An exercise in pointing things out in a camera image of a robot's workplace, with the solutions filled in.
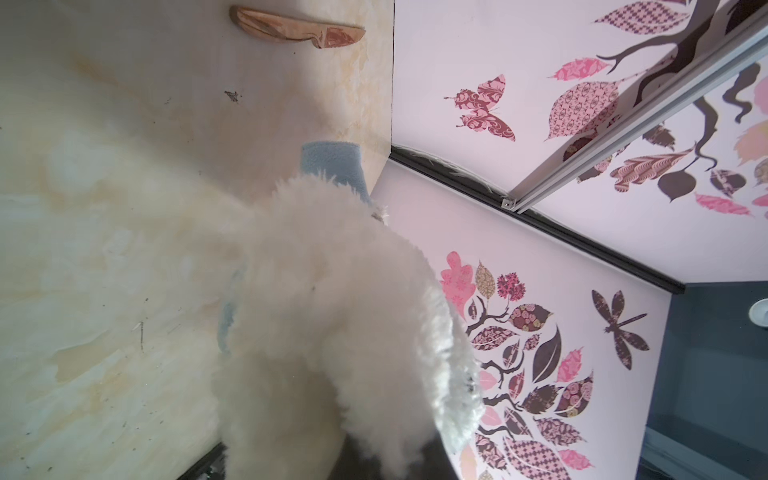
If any white teddy bear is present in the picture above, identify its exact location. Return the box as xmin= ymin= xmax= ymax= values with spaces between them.
xmin=213 ymin=174 xmax=483 ymax=479

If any wooden knife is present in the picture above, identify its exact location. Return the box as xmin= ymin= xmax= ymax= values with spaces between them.
xmin=229 ymin=5 xmax=366 ymax=49

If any rear aluminium rail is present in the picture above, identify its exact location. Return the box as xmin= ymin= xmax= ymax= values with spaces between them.
xmin=500 ymin=8 xmax=767 ymax=213

